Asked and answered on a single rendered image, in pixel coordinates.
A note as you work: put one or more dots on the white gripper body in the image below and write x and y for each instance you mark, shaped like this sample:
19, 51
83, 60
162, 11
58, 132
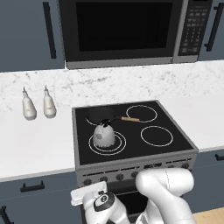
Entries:
87, 190

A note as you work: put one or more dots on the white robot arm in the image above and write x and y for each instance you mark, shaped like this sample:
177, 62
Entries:
166, 186

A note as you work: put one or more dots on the black stove knob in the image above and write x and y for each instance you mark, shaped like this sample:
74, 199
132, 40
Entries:
103, 179
87, 182
185, 165
134, 174
119, 177

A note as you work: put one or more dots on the white and black kettle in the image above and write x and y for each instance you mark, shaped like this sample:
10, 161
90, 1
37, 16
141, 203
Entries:
103, 136

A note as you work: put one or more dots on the black and grey stove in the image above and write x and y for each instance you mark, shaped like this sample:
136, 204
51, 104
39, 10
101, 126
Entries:
163, 116

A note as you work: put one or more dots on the blue-grey drawer front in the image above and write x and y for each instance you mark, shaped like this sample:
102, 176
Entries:
55, 183
208, 175

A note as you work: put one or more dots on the blue-grey base cupboard door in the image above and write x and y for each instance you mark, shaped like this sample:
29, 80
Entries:
43, 211

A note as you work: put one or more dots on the white bottle with spout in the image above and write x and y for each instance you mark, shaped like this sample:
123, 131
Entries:
29, 108
49, 106

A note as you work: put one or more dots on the black and silver microwave oven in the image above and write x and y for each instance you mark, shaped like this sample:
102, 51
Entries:
122, 29

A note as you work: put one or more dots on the blue-grey wall cupboard door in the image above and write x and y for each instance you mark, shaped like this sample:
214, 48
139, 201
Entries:
217, 54
23, 35

